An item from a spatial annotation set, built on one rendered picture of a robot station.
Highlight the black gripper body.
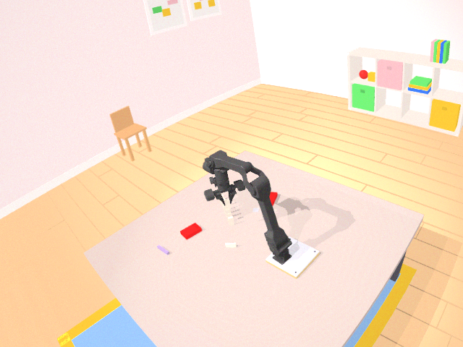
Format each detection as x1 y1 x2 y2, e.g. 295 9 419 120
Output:
203 177 246 202

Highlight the red rectangular block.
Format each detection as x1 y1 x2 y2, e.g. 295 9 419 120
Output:
270 192 277 205
180 223 202 239

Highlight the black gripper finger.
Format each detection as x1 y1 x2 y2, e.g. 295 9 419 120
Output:
228 191 237 204
216 195 225 206

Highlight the purple rectangular block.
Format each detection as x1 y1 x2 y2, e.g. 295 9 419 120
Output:
157 245 169 255

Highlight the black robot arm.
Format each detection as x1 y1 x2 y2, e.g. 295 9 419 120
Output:
203 150 292 265

